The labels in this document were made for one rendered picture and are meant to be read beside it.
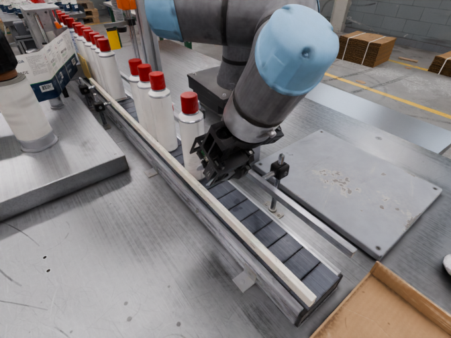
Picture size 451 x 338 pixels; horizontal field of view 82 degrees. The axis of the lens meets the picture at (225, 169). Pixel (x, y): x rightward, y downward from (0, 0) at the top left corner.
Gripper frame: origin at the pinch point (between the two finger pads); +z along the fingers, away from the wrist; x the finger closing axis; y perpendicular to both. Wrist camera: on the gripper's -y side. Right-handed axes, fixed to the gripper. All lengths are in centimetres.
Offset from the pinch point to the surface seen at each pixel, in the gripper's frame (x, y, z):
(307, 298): 25.2, 5.0, -12.0
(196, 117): -10.5, 1.0, -6.6
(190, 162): -5.7, 3.1, 3.0
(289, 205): 13.2, -2.8, -10.5
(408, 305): 37.9, -11.7, -10.2
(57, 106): -55, 20, 37
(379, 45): -90, -383, 126
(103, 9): -657, -212, 474
